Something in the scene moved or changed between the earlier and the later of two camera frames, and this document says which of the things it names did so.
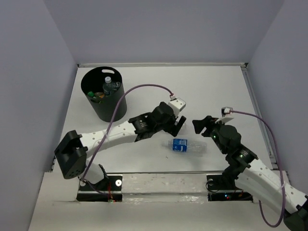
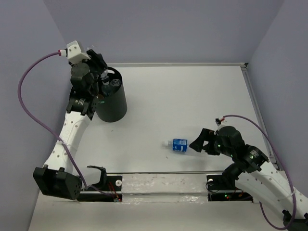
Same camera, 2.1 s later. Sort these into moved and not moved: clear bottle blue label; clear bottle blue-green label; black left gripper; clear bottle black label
Moved: clear bottle black label; black left gripper
Not moved: clear bottle blue label; clear bottle blue-green label
